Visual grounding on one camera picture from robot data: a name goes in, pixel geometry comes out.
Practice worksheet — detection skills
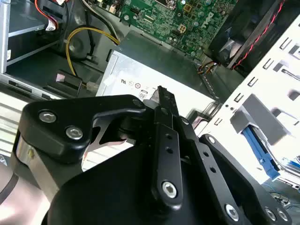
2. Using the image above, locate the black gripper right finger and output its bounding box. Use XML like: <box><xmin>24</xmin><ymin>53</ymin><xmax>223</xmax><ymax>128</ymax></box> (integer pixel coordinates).
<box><xmin>172</xmin><ymin>93</ymin><xmax>293</xmax><ymax>225</ymax></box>

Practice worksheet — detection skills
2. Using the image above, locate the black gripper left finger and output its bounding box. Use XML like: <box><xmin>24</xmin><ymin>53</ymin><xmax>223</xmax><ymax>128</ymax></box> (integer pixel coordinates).
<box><xmin>13</xmin><ymin>85</ymin><xmax>185</xmax><ymax>209</ymax></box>

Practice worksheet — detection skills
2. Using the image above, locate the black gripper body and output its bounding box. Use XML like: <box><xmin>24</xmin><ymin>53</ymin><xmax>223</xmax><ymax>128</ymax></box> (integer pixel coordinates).
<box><xmin>46</xmin><ymin>138</ymin><xmax>235</xmax><ymax>225</ymax></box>

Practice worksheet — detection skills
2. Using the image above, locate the hard disk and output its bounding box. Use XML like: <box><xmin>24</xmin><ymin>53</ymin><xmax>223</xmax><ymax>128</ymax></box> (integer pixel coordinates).
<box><xmin>242</xmin><ymin>124</ymin><xmax>300</xmax><ymax>182</ymax></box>

